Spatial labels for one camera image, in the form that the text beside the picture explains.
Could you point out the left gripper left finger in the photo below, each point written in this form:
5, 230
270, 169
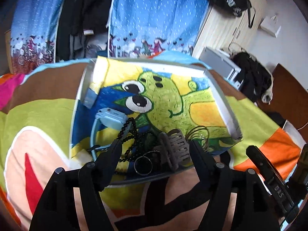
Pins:
105, 165

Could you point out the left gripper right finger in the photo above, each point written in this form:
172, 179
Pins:
208, 172

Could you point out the grey hair claw clip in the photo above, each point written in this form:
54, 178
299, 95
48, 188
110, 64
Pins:
174, 149

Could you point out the white tray with frog drawing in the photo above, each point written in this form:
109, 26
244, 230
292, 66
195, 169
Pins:
160, 95

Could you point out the wooden bed headboard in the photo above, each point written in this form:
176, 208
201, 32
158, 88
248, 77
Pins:
289, 98

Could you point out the pile of dark clothes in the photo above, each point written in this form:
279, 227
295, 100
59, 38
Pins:
257, 81

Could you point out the white bedside cabinet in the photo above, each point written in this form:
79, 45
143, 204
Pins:
222, 65

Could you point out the beige wooden wardrobe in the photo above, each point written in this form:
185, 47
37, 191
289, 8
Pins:
220, 29

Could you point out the blue dotted fabric wardrobe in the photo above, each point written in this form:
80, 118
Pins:
49, 31

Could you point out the white paper gift bag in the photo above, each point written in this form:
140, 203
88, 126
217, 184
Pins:
271, 26

